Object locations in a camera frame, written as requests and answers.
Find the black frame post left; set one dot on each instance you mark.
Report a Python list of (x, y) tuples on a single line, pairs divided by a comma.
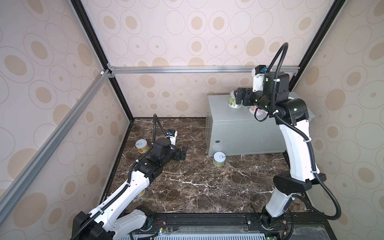
[(97, 47)]

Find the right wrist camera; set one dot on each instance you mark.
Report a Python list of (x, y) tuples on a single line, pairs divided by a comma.
[(263, 81)]

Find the diagonal aluminium rail left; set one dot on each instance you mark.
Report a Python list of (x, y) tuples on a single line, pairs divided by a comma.
[(20, 185)]

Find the black frame post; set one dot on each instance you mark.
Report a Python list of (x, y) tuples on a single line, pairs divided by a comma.
[(324, 28), (97, 47)]

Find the horizontal aluminium rail back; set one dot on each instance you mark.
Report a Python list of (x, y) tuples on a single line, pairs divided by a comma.
[(181, 70)]

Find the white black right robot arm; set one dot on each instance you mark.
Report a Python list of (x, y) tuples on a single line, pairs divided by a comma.
[(292, 117)]

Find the yellow green label can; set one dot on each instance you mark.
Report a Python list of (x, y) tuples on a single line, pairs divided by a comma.
[(141, 194)]

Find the light green label can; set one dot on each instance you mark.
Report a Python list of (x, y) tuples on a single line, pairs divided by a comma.
[(232, 101)]

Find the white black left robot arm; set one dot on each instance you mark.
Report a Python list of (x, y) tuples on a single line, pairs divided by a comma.
[(104, 221)]

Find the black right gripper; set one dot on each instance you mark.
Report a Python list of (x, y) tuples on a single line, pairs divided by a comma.
[(248, 92)]

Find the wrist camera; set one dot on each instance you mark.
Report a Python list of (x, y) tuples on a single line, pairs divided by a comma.
[(172, 135), (263, 81)]

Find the pink label can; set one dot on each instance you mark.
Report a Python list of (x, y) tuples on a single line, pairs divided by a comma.
[(259, 112)]

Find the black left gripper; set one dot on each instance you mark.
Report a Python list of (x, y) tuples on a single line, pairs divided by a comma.
[(183, 152)]

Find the black frame post right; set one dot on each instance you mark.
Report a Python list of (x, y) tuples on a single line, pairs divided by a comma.
[(324, 28)]

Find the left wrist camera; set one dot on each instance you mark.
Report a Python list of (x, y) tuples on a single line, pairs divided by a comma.
[(172, 135)]

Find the grey metal cabinet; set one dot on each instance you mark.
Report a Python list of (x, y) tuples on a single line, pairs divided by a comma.
[(236, 132)]

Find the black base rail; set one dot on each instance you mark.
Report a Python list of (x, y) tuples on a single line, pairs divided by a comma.
[(228, 226)]

